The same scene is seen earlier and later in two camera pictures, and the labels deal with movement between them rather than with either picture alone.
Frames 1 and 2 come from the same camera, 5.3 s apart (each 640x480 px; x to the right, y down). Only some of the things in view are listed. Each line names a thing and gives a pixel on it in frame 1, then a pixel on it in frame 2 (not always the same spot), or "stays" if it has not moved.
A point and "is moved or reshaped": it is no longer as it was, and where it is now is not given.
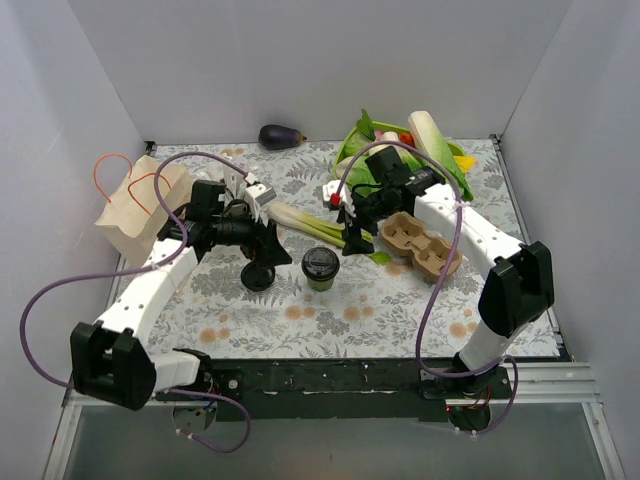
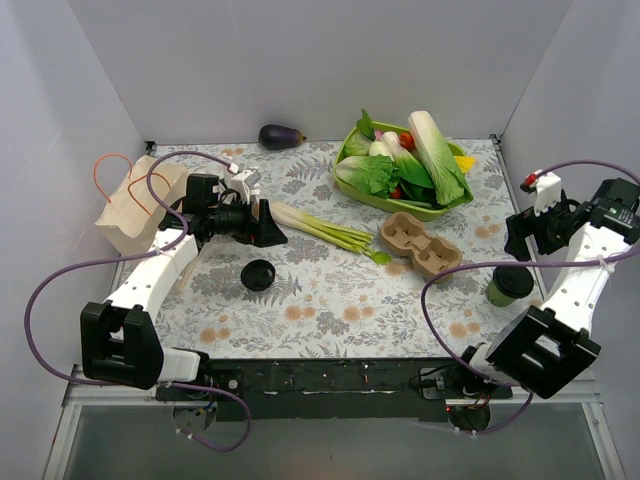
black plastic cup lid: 320,264 is moved or reshaped
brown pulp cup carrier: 405,235 stays
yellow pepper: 465,162 stays
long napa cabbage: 424,133 stays
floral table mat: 418,298 stays
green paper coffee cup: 320,266 is moved or reshaped
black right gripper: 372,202 → 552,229
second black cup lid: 258,277 stays
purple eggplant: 275,136 stays
